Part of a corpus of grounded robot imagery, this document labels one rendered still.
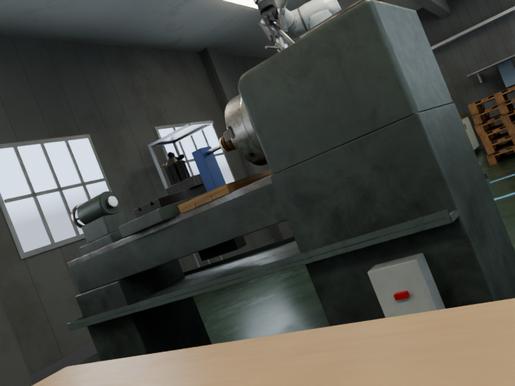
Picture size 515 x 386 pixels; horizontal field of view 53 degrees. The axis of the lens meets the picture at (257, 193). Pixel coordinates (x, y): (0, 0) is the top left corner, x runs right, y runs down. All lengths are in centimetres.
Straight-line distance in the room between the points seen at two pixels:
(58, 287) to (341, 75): 410
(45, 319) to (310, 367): 498
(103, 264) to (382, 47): 180
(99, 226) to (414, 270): 178
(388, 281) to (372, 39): 77
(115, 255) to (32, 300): 253
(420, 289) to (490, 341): 150
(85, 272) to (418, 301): 185
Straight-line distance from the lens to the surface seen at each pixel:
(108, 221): 289
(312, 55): 182
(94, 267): 291
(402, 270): 174
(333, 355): 29
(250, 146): 208
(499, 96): 814
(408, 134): 171
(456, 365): 24
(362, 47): 175
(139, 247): 259
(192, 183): 252
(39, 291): 526
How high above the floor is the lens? 80
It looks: 1 degrees up
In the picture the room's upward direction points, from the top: 22 degrees counter-clockwise
